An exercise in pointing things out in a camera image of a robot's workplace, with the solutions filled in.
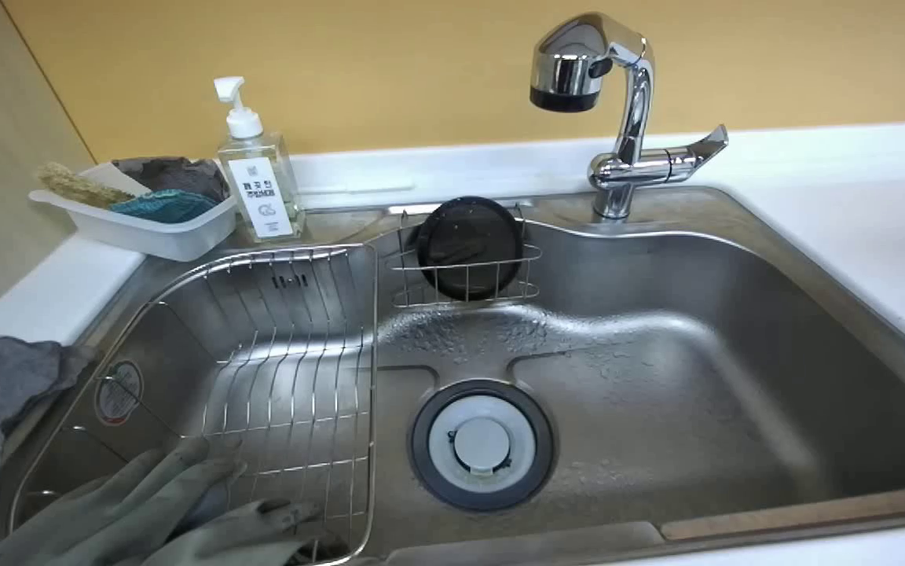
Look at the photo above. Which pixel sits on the wire dish rack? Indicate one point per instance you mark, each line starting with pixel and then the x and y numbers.
pixel 269 355

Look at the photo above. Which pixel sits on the grey sink drain cover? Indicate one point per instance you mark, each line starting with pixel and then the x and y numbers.
pixel 483 443

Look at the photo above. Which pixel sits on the clear soap pump bottle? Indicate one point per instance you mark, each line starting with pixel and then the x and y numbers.
pixel 255 166

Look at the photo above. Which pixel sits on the grey rubber gloves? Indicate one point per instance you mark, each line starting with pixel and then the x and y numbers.
pixel 142 516

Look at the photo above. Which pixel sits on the beige scrub brush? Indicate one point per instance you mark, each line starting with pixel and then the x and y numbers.
pixel 80 190

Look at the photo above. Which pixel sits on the stainless steel sink basin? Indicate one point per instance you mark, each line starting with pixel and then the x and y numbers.
pixel 709 385

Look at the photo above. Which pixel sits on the chrome kitchen faucet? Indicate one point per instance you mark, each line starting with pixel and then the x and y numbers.
pixel 566 75

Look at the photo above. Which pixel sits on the white plastic tray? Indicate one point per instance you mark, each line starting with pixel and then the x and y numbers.
pixel 147 237

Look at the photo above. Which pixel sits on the teal sponge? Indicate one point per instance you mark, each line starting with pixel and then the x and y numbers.
pixel 167 205

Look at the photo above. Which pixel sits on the black round strainer basket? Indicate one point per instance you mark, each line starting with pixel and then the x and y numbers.
pixel 466 252

